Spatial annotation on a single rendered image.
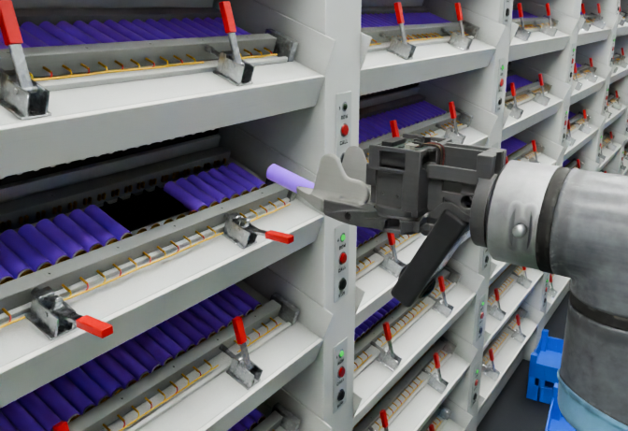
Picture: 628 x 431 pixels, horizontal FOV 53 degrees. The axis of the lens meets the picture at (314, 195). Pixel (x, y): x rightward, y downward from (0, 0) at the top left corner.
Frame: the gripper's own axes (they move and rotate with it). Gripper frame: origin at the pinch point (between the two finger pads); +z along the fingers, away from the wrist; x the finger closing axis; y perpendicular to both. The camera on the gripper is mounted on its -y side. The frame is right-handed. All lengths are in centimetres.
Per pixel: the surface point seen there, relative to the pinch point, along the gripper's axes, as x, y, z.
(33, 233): 19.1, -3.3, 22.3
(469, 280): -89, -46, 15
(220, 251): 1.4, -8.9, 12.8
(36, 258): 21.1, -4.6, 18.7
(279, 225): -10.3, -8.9, 12.8
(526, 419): -125, -104, 6
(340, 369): -23.4, -36.8, 11.0
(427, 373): -73, -65, 17
